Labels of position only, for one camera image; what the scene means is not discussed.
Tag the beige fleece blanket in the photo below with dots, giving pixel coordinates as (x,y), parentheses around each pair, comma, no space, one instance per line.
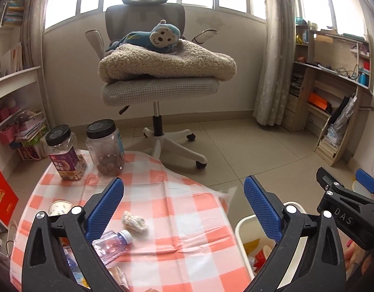
(162,64)

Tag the grey office chair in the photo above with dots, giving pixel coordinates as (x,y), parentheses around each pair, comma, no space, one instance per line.
(144,18)

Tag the blue bottle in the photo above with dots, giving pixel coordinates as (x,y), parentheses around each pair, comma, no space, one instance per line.
(363,79)

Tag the beige curtain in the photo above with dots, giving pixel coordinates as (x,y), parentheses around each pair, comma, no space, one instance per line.
(35,36)
(275,67)

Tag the red gift bag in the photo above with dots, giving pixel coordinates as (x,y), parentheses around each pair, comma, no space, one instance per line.
(3,197)

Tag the orange white checkered tablecloth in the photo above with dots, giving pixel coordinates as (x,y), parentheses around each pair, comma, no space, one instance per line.
(180,213)

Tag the stack of papers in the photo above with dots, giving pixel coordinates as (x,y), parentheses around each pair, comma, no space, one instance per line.
(30,127)

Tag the grey folded umbrella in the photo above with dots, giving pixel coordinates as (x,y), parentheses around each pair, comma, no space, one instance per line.
(341,118)

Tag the person's right hand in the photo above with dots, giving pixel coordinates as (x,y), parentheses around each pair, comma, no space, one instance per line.
(357,258)

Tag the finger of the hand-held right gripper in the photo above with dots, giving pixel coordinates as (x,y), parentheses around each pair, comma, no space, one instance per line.
(329,181)
(366,181)

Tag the wooden desk shelf unit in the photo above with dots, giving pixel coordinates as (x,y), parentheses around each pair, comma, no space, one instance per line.
(305,82)

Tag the clear plastic bottle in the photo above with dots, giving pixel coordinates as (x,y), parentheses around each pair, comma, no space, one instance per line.
(111,245)

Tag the purple label nut jar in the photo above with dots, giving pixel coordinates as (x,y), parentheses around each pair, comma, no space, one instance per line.
(65,161)

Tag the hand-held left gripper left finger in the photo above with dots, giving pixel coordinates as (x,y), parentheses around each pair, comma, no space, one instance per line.
(105,206)

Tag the white trash bin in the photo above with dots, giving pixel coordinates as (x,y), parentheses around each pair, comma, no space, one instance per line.
(250,231)

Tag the white paper cup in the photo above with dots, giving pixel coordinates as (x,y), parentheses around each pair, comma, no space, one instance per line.
(60,208)

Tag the pink plastic basket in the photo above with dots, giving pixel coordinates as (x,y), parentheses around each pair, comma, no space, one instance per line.
(7,135)

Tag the orange box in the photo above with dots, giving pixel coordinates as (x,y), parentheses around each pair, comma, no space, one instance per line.
(317,100)

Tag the row of books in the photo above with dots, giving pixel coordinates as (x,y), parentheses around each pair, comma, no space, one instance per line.
(13,13)

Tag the blue monkey plush toy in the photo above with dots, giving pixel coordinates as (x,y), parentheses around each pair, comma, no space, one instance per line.
(162,36)

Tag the clear jar with brown nuts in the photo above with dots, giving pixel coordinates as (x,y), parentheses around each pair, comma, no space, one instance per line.
(105,152)

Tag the white bookshelf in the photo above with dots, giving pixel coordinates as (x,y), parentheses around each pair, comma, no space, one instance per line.
(16,77)

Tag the red snack wrapper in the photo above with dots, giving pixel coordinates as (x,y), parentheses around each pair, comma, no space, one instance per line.
(262,258)

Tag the clear snack wrapper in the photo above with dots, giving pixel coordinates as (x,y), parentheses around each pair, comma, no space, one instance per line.
(120,276)

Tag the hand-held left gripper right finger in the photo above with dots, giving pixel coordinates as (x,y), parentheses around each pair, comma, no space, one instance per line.
(262,206)

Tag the white tissue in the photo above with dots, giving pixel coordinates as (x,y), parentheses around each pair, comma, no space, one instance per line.
(133,222)

